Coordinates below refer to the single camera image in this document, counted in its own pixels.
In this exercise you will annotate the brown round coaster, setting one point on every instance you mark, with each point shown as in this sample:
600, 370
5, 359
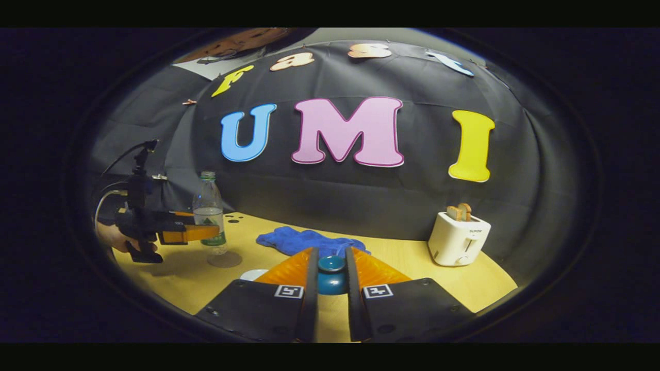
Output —
230, 260

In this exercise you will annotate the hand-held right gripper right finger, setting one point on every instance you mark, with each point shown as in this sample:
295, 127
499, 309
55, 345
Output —
355, 314

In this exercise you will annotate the black backdrop cloth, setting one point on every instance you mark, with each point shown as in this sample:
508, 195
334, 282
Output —
412, 206

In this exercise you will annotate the blue towel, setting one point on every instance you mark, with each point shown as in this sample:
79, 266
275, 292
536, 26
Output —
294, 239

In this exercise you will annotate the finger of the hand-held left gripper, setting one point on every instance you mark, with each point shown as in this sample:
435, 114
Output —
188, 234
172, 219

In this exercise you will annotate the white toaster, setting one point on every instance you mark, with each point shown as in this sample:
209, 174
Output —
456, 242

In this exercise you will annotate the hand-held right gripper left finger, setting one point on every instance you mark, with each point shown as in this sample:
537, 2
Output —
309, 314

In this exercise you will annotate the clear plastic water bottle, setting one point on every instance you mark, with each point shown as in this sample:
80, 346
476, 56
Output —
206, 201

